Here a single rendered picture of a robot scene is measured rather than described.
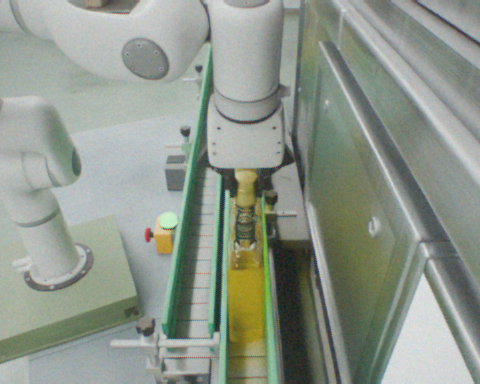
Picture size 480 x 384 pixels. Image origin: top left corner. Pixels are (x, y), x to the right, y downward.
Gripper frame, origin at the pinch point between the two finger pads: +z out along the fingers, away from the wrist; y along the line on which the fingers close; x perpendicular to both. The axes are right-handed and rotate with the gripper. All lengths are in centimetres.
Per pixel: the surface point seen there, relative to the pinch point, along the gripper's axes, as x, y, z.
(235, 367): 19.9, 2.0, 24.1
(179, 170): -43, 19, 46
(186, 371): 20.6, 10.0, 23.5
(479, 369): 34.0, -11.9, -25.0
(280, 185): -29.8, -9.8, 37.4
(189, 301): 6.4, 10.8, 27.8
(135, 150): -66, 38, 60
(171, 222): -18.9, 17.8, 38.0
